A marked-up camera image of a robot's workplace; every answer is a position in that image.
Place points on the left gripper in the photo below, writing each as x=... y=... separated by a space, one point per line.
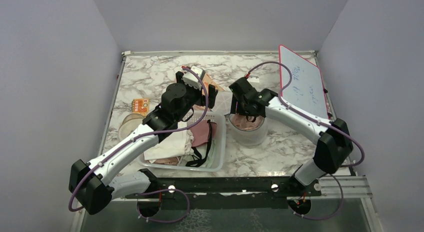
x=200 y=102

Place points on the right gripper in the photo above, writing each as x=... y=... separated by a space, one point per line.
x=236 y=108

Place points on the white mesh laundry bag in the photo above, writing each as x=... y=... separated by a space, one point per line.
x=247 y=138

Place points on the peach lace bra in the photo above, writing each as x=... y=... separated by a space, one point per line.
x=246 y=123

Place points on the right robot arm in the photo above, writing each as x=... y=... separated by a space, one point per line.
x=331 y=138

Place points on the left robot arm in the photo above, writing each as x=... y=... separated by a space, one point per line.
x=94 y=184

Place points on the white plastic laundry basket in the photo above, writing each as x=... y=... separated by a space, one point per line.
x=218 y=150

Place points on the pink black bra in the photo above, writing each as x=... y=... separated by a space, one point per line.
x=203 y=145

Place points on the floral tulip pattern pouch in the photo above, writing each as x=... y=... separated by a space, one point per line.
x=208 y=81

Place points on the white cloth garment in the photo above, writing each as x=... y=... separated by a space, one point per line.
x=171 y=150

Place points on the orange card packet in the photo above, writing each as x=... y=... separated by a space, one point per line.
x=140 y=106

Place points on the pink framed whiteboard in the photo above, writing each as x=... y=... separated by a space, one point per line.
x=306 y=90

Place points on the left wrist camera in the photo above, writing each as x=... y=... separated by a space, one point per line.
x=193 y=75

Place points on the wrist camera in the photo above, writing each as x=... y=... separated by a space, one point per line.
x=193 y=75
x=253 y=79

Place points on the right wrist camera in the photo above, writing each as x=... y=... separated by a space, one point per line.
x=253 y=79

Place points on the black front mounting rail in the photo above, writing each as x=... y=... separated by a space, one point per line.
x=215 y=193

